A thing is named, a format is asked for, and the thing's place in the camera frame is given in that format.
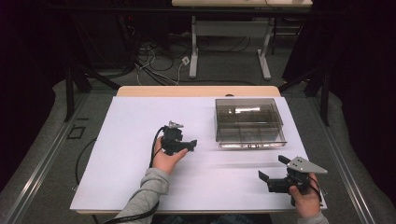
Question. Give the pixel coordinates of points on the person's left hand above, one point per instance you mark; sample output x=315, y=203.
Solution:
x=163, y=161

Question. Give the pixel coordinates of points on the white power plug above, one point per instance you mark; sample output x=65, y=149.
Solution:
x=186, y=60

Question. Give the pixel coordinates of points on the black metal stand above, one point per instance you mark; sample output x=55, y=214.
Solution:
x=70, y=90
x=323, y=93

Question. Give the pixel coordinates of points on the person's right hand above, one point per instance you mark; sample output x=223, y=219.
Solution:
x=306, y=200

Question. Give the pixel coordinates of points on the white table cover sheet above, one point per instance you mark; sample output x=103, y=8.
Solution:
x=130, y=174

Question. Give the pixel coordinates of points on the metal floor rail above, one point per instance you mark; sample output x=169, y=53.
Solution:
x=37, y=168
x=345, y=168

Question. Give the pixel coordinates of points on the wooden table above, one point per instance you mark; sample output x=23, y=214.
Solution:
x=186, y=91

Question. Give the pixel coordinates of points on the smoky transparent drawer organizer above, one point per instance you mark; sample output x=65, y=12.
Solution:
x=249, y=121

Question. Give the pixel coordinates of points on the white metal frame desk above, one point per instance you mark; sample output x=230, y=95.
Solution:
x=230, y=29

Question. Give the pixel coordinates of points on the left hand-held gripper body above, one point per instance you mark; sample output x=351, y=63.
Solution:
x=171, y=141

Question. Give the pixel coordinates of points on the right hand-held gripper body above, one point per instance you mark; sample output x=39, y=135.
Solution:
x=303, y=166

